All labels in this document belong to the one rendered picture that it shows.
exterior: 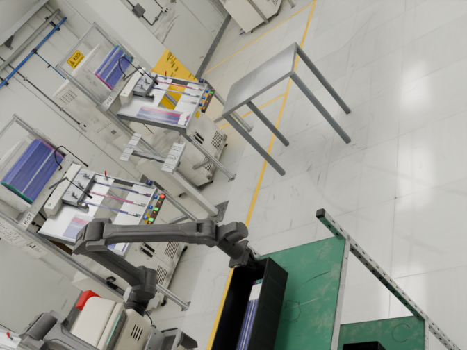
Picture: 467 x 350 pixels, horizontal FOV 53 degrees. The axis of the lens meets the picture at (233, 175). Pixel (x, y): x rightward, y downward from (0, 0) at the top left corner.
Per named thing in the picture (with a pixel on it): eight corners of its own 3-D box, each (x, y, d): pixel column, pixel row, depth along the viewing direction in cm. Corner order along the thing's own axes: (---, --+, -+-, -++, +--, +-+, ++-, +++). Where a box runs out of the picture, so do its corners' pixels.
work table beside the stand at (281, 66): (351, 142, 379) (290, 70, 344) (281, 176, 417) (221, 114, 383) (350, 109, 411) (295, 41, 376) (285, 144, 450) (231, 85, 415)
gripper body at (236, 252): (250, 241, 170) (237, 230, 167) (244, 265, 163) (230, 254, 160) (238, 246, 174) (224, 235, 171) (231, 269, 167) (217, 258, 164)
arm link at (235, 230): (200, 220, 163) (199, 242, 157) (224, 206, 157) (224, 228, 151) (224, 234, 170) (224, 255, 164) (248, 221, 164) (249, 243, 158)
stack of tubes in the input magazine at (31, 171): (64, 157, 397) (38, 136, 386) (33, 203, 365) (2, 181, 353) (58, 162, 405) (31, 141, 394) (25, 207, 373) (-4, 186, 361)
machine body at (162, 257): (191, 242, 451) (143, 203, 424) (165, 308, 406) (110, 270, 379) (150, 255, 492) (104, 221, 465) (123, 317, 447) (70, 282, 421)
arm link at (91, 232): (68, 226, 166) (61, 251, 160) (98, 215, 161) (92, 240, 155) (146, 278, 196) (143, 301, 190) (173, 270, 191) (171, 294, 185)
